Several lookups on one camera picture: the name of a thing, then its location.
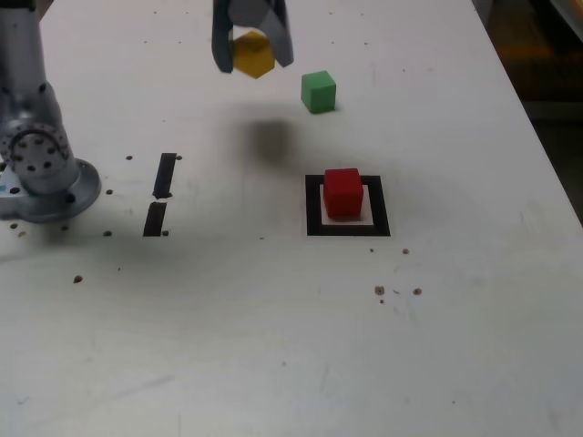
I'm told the black tape strip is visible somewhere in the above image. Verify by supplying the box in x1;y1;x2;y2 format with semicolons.
142;152;178;239

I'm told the black tape square outline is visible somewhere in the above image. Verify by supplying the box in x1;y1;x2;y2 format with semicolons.
304;174;392;238

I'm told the yellow cube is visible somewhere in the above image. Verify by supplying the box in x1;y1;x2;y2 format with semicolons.
231;30;277;80

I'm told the red cube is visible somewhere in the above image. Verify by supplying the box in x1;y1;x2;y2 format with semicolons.
322;168;364;219

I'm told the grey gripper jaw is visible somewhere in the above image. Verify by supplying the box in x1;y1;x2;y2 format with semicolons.
210;0;236;75
230;0;295;69

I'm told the brown wooden furniture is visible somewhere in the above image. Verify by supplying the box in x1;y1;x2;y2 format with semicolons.
473;0;583;102

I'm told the green cube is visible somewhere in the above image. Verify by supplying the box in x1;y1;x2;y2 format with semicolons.
300;70;337;114

